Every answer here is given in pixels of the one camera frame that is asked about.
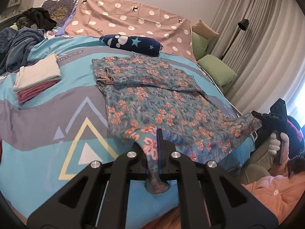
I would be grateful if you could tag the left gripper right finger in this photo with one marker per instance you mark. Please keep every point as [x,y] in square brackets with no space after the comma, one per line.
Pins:
[209,197]

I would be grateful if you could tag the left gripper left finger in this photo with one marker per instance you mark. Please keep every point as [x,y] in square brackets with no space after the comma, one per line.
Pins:
[95,198]

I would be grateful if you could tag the floral teal garment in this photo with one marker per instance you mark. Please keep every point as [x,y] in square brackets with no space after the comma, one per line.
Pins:
[144,94]

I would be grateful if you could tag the dark blue denim clothes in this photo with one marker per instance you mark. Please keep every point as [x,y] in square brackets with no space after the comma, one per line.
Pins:
[16,46]

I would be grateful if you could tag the black clothes pile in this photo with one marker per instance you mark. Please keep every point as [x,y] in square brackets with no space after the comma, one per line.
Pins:
[38,16]

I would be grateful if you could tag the right white gloved hand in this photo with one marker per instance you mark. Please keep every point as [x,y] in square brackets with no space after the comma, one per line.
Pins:
[276,146]

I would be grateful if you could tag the green pillow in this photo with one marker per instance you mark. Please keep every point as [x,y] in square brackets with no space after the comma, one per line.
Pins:
[221,73]
[199,45]

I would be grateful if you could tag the blue grey bed blanket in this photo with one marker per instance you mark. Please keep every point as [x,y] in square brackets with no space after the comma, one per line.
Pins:
[50,138]

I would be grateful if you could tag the beige curtain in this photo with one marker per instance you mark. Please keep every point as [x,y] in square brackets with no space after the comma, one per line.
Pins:
[268,57]

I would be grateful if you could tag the black floor lamp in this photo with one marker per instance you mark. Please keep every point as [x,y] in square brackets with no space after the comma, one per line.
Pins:
[242,26]

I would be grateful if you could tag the tan pillow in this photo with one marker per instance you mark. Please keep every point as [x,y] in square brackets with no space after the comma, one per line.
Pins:
[204,30]

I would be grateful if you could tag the red folded garment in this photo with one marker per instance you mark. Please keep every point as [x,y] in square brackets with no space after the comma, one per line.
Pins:
[31,92]

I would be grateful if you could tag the white folded garment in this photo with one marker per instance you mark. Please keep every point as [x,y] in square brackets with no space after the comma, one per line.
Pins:
[44,70]

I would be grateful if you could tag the navy star fleece garment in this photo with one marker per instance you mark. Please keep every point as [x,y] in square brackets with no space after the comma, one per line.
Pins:
[144,45]

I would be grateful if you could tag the pink polka dot sheet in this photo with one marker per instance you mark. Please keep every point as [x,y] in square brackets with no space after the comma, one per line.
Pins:
[128,18]

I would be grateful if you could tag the purple patterned pillow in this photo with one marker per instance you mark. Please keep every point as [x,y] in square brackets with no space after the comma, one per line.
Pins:
[59,10]

